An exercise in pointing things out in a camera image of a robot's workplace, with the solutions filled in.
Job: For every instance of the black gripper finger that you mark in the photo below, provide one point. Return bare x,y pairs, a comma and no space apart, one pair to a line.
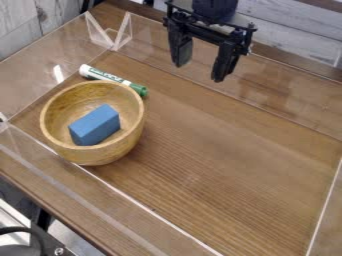
226,61
180,47

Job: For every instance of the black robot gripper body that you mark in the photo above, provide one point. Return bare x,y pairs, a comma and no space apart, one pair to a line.
209,20

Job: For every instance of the blue rectangular block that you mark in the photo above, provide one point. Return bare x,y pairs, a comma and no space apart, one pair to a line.
95,126

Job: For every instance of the brown wooden bowl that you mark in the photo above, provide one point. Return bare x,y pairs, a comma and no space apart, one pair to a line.
71,104

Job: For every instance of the white green marker pen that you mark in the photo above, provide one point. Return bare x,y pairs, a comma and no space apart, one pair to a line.
92,73

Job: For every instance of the clear acrylic corner bracket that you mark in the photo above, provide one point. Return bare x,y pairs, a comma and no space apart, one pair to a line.
107,37

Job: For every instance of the black metal table frame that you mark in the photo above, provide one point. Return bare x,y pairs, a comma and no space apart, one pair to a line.
24,223

